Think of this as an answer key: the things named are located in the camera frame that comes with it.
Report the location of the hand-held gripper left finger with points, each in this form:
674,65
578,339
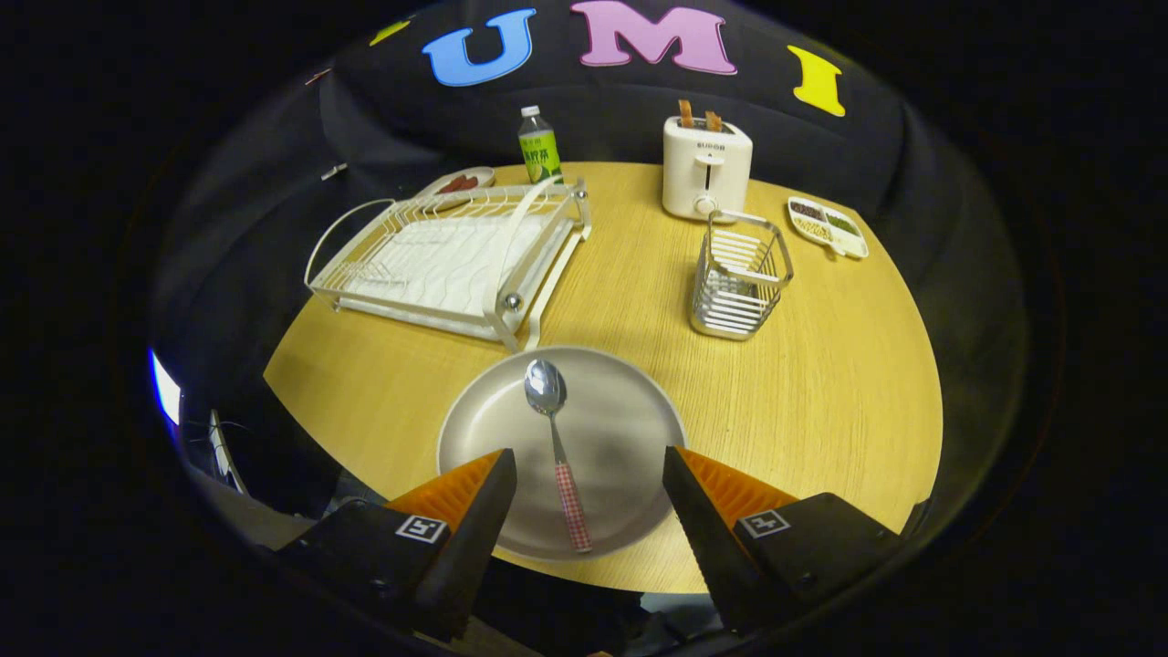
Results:
470,547

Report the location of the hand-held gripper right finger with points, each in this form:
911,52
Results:
703,547

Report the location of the grey round plate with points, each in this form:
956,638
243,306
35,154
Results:
611,429

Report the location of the white divided spice dish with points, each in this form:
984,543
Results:
853,242

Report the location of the small white oval plate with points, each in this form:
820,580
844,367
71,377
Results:
485,173

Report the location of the lit computer screen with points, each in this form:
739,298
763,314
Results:
166,388

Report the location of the brown sausage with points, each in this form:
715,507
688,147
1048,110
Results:
453,185
468,180

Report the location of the white toaster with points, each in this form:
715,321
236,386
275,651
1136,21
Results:
680,173

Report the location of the silver clip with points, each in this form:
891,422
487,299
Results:
334,171

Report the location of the green label drink bottle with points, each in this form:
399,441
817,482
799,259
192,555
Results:
538,151

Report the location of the brown toast slice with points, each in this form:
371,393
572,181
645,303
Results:
684,112
714,120

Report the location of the pink clip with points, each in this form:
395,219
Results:
318,76

